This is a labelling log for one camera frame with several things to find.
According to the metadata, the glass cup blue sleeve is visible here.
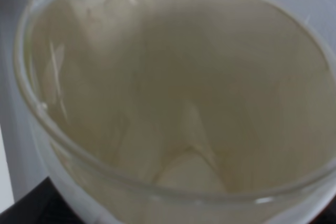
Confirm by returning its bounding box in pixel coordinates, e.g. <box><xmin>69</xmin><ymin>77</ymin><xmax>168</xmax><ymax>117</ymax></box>
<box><xmin>13</xmin><ymin>0</ymin><xmax>335</xmax><ymax>223</ymax></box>

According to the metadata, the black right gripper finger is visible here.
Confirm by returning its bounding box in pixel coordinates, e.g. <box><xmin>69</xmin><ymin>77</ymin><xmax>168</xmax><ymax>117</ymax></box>
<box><xmin>1</xmin><ymin>178</ymin><xmax>81</xmax><ymax>224</ymax></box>

